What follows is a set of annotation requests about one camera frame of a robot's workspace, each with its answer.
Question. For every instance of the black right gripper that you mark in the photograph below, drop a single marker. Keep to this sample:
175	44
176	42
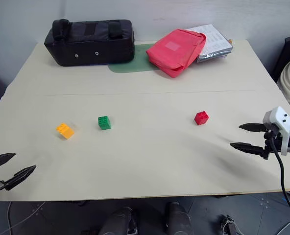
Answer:
275	144

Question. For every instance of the red toy brick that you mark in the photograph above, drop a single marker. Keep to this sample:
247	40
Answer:
201	118

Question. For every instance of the orange toy brick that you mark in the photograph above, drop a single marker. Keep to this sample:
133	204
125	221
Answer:
65	131

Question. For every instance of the black chair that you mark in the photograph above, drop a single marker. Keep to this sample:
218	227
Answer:
285	56

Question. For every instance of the small dark floor device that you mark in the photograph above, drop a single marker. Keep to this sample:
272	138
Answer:
230	225

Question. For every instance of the silver printed document bag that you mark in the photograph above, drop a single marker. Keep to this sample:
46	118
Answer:
216	44

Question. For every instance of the green toy brick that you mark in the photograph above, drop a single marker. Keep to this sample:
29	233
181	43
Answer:
104	123

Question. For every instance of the dark rounded shape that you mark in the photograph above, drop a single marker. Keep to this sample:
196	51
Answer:
179	219
118	221

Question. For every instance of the red fabric pouch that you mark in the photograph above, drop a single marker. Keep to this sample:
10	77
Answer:
175	52

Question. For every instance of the green mat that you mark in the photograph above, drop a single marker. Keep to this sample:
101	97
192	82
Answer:
132	64

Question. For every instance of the black padded bag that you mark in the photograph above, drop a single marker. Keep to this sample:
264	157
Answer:
91	45

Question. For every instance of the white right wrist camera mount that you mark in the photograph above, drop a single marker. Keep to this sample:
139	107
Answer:
282	120

